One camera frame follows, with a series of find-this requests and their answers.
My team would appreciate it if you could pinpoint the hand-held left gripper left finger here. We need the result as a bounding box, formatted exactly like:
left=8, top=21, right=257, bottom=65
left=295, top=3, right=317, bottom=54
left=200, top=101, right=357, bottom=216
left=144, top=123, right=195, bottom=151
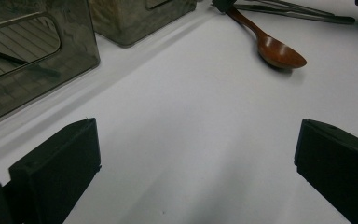
left=8, top=117, right=102, bottom=224

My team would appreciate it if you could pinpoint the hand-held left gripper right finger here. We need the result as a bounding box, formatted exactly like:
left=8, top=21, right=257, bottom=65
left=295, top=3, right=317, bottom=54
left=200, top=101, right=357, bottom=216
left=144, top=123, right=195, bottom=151
left=293, top=118, right=358, bottom=224

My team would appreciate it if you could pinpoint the brown wooden spoon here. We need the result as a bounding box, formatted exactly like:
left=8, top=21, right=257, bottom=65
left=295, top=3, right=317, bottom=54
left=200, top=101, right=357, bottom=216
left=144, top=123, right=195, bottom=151
left=227, top=6, right=308, bottom=70

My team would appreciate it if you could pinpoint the metal fork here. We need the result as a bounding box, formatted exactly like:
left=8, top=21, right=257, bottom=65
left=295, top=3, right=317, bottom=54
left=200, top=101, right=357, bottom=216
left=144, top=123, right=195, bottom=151
left=250, top=0, right=336, bottom=17

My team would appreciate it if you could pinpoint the clear grey plastic bin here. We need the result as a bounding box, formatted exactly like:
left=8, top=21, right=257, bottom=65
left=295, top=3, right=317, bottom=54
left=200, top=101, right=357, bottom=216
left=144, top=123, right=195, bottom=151
left=0, top=0, right=101, bottom=129
left=88, top=0, right=198, bottom=49

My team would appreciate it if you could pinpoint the black chopstick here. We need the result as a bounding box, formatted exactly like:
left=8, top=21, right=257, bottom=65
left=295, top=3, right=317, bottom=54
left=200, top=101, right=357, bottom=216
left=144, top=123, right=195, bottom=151
left=0, top=46, right=62, bottom=78

